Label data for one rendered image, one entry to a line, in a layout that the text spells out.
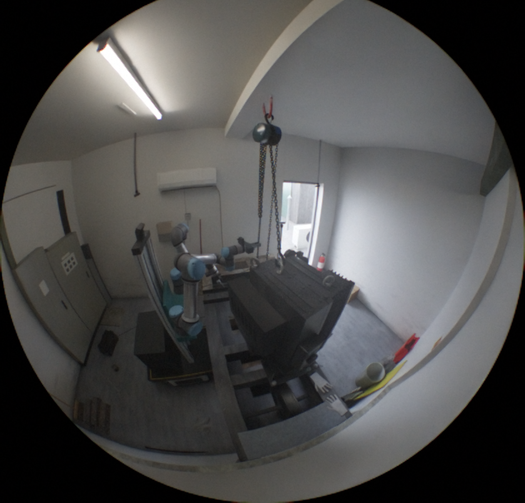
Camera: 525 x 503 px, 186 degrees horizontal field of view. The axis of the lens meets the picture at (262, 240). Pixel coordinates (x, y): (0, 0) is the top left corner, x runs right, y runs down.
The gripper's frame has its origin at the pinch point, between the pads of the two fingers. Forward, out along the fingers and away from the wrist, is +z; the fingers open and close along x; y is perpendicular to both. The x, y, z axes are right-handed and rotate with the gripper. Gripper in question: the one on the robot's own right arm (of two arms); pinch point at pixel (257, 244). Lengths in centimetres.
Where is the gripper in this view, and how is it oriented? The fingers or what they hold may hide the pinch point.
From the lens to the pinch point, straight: 132.1
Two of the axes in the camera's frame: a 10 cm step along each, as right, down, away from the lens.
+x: 6.0, 3.7, -7.1
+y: -0.8, 9.1, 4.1
